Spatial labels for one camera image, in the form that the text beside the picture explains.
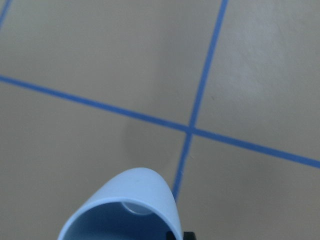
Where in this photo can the light blue plastic cup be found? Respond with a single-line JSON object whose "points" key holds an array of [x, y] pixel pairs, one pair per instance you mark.
{"points": [[136, 204]]}

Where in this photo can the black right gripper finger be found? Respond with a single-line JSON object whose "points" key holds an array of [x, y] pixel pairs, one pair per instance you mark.
{"points": [[189, 235]]}

